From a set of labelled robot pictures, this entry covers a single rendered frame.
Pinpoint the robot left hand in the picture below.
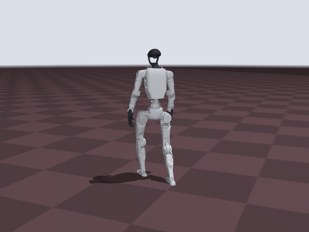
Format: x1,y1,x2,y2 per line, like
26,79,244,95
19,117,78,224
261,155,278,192
128,109,134,127

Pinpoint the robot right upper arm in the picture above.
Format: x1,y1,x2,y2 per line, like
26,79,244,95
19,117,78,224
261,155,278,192
166,70,175,97

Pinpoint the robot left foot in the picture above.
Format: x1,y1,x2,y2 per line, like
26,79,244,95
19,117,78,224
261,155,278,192
137,170,147,176

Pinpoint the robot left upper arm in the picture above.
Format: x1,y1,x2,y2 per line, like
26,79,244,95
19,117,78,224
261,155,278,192
133,70,147,97

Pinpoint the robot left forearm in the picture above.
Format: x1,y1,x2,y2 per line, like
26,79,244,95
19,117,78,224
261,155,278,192
127,89,138,113

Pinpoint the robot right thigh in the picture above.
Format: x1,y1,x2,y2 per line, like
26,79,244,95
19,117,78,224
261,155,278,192
160,111,171,154

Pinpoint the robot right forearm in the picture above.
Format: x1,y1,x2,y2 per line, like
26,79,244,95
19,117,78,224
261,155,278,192
167,95,175,112

